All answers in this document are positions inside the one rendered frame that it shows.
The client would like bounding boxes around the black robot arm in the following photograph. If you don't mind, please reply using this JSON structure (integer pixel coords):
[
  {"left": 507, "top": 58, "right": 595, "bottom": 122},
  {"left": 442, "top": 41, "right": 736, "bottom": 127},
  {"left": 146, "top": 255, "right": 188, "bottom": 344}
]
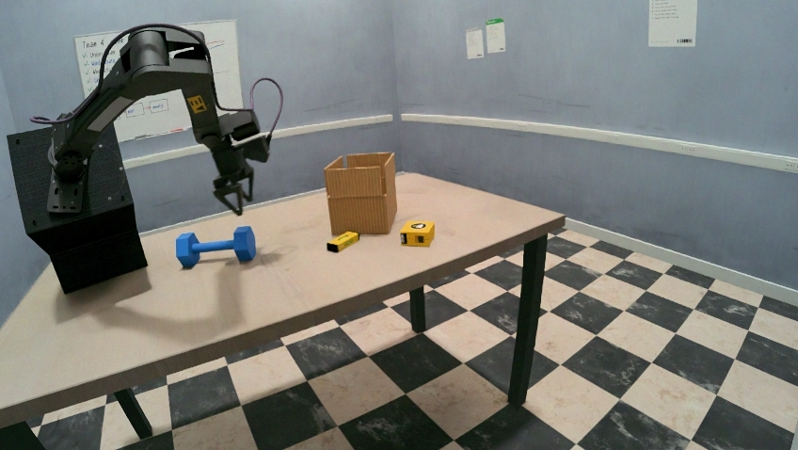
[{"left": 47, "top": 27, "right": 269, "bottom": 214}]

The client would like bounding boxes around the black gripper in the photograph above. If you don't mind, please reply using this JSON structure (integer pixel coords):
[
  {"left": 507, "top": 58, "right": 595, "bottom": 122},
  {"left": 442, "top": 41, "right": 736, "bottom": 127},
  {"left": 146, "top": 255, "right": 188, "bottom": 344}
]
[{"left": 211, "top": 145, "right": 253, "bottom": 217}]

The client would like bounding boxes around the blue dumbbell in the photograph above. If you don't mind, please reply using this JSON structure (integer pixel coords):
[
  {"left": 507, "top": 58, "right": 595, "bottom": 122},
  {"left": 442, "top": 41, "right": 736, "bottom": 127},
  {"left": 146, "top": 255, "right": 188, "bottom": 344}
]
[{"left": 176, "top": 226, "right": 256, "bottom": 266}]

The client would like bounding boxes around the yellow tape measure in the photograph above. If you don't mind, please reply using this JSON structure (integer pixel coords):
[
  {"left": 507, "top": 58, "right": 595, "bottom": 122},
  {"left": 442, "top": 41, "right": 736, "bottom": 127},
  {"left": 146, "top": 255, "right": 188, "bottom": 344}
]
[{"left": 400, "top": 221, "right": 435, "bottom": 247}]

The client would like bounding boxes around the open brown cardboard box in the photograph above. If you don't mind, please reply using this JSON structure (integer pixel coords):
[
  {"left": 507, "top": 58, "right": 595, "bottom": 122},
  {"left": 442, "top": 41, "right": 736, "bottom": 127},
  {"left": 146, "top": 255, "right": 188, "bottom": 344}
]
[{"left": 324, "top": 153, "right": 397, "bottom": 235}]

